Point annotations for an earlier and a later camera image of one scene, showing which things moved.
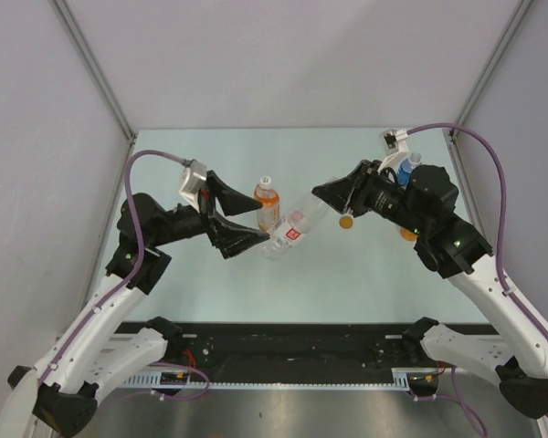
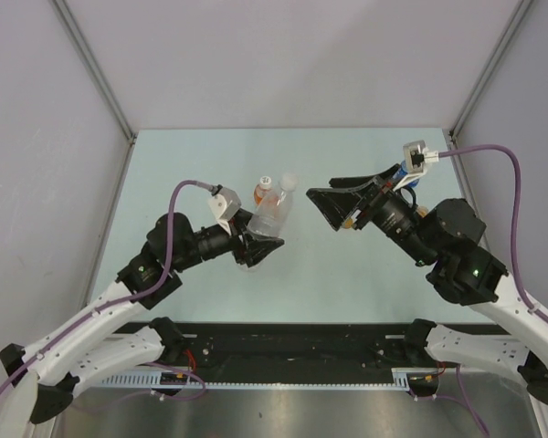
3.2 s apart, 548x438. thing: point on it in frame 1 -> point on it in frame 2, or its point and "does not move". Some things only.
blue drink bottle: (406, 167) does not move
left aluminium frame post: (63, 12) does not move
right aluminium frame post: (517, 19) does not move
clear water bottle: (289, 229) -> (272, 215)
